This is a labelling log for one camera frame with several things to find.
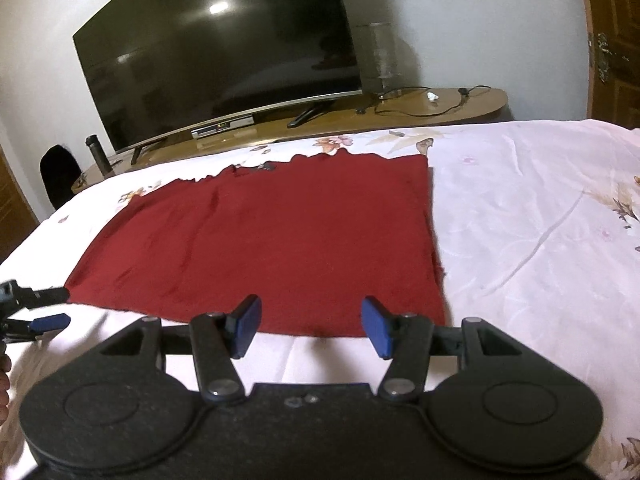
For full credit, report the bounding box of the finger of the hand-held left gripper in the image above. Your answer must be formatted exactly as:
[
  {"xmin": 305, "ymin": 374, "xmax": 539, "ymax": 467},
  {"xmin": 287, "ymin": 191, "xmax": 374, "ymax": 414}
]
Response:
[
  {"xmin": 15, "ymin": 286, "xmax": 71, "ymax": 307},
  {"xmin": 10, "ymin": 313, "xmax": 72, "ymax": 336}
]

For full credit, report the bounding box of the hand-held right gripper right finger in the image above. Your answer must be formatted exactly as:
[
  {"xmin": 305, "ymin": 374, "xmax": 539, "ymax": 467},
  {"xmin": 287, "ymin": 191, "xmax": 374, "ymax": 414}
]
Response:
[{"xmin": 361, "ymin": 295, "xmax": 524, "ymax": 406}]

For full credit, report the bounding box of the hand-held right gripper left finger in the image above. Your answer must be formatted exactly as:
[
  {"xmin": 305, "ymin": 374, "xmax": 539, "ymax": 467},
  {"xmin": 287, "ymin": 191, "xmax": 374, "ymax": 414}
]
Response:
[{"xmin": 97, "ymin": 294, "xmax": 263, "ymax": 406}]

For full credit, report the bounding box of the red beaded sweater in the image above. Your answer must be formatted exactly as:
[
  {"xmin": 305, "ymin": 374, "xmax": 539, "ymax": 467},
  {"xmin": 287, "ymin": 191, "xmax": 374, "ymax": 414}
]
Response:
[{"xmin": 65, "ymin": 152, "xmax": 447, "ymax": 340}]

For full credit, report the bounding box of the person's left hand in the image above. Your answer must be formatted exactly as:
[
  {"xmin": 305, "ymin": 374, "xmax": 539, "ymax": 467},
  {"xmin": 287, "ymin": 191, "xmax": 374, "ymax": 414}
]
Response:
[{"xmin": 0, "ymin": 354, "xmax": 12, "ymax": 409}]

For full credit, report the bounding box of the brown wooden panel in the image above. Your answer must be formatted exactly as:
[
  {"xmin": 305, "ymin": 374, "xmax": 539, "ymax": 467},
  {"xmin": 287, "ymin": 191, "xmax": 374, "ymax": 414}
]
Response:
[{"xmin": 0, "ymin": 144, "xmax": 42, "ymax": 263}]

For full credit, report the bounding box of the black chair back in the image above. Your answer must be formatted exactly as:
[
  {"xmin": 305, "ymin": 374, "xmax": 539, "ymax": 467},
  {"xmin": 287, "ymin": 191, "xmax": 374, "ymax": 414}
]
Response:
[{"xmin": 40, "ymin": 144, "xmax": 84, "ymax": 210}]

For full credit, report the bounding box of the black thermos bottle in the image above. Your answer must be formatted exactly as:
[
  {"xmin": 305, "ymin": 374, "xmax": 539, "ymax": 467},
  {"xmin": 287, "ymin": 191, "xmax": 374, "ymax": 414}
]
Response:
[{"xmin": 84, "ymin": 134, "xmax": 112, "ymax": 177}]

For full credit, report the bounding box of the floral bed sheet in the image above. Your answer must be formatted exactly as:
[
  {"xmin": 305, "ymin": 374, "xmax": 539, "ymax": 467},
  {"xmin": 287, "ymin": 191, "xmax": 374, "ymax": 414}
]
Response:
[{"xmin": 0, "ymin": 119, "xmax": 640, "ymax": 480}]

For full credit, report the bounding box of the silver set-top box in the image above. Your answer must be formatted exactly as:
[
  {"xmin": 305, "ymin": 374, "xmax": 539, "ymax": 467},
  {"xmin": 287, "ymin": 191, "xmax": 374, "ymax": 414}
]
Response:
[{"xmin": 191, "ymin": 116, "xmax": 255, "ymax": 140}]

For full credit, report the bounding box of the wooden television stand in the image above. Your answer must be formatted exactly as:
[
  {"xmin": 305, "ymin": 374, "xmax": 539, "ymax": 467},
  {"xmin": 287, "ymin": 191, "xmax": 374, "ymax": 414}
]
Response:
[{"xmin": 70, "ymin": 87, "xmax": 509, "ymax": 194}]

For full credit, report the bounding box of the clear glass jar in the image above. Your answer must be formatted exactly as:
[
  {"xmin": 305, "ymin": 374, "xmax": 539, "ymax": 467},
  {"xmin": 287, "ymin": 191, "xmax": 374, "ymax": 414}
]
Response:
[{"xmin": 356, "ymin": 22, "xmax": 406, "ymax": 100}]

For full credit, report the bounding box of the black curved television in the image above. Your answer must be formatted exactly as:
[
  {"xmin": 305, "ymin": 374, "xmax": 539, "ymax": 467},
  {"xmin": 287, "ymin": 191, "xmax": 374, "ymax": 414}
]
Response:
[{"xmin": 72, "ymin": 0, "xmax": 364, "ymax": 166}]

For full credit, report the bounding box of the brown wooden door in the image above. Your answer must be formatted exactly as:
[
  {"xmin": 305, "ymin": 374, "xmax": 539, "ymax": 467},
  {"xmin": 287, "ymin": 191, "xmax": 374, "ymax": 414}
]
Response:
[{"xmin": 575, "ymin": 0, "xmax": 640, "ymax": 128}]

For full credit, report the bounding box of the black cable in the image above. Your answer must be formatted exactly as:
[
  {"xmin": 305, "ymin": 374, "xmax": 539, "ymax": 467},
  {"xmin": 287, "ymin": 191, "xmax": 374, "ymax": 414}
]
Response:
[{"xmin": 356, "ymin": 85, "xmax": 494, "ymax": 117}]

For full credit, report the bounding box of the brass door handle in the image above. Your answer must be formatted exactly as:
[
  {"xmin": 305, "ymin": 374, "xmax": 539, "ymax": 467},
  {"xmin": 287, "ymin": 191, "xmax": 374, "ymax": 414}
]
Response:
[{"xmin": 590, "ymin": 32, "xmax": 632, "ymax": 84}]

